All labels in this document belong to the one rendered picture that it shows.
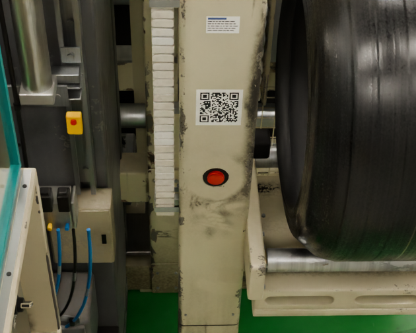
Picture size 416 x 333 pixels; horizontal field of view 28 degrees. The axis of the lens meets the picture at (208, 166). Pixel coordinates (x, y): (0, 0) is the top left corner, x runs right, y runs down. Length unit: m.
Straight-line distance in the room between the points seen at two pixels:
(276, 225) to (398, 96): 0.62
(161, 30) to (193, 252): 0.51
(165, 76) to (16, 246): 0.39
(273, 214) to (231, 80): 0.51
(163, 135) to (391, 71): 0.42
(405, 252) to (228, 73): 0.40
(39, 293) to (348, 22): 0.64
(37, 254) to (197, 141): 0.33
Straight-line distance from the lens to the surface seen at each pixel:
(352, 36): 1.20
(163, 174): 1.47
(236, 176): 1.46
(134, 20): 2.15
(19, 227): 1.11
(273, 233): 1.72
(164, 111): 1.37
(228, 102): 1.34
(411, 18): 1.22
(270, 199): 1.79
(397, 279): 1.61
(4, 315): 1.03
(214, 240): 1.58
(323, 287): 1.57
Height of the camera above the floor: 2.08
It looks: 44 degrees down
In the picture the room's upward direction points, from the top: 2 degrees clockwise
